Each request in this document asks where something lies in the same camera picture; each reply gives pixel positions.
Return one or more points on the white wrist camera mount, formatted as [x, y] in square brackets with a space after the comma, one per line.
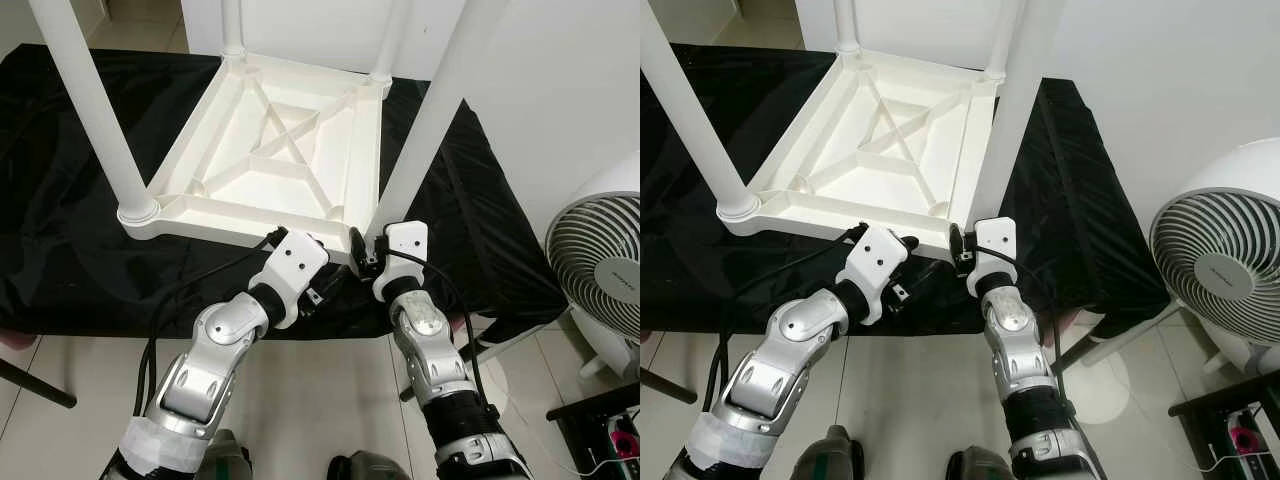
[995, 237]
[878, 253]
[295, 258]
[405, 240]

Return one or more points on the white plastic table top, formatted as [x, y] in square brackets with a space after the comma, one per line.
[290, 150]
[880, 150]

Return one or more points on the white round floor fan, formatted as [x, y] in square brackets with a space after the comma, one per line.
[600, 270]
[1225, 260]

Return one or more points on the dark robot right foot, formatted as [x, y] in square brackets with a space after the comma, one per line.
[980, 467]
[370, 469]

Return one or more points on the black floor stand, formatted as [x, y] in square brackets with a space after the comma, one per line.
[590, 430]
[1215, 420]

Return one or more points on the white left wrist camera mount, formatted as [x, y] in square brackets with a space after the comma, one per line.
[295, 258]
[878, 253]

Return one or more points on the dark robot left foot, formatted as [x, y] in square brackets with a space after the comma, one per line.
[830, 458]
[225, 460]

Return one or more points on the pink round reel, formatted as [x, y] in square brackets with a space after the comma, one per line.
[1242, 438]
[625, 443]

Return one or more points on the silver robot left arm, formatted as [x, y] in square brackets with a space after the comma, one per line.
[205, 370]
[780, 365]

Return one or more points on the white plastic table leg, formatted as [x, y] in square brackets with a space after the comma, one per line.
[90, 110]
[233, 25]
[700, 130]
[390, 40]
[846, 25]
[1000, 40]
[440, 100]
[1025, 110]

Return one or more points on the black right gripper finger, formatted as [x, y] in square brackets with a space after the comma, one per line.
[357, 248]
[957, 244]

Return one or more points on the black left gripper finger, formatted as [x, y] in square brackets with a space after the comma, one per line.
[338, 278]
[927, 275]
[909, 243]

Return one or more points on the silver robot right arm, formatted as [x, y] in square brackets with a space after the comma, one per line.
[425, 340]
[1015, 340]

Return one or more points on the dark robot foot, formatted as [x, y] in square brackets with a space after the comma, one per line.
[225, 460]
[830, 458]
[370, 469]
[980, 467]

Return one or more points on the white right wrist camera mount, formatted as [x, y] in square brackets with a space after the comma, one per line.
[995, 237]
[405, 240]

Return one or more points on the black tablecloth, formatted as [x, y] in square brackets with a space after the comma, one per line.
[690, 270]
[60, 270]

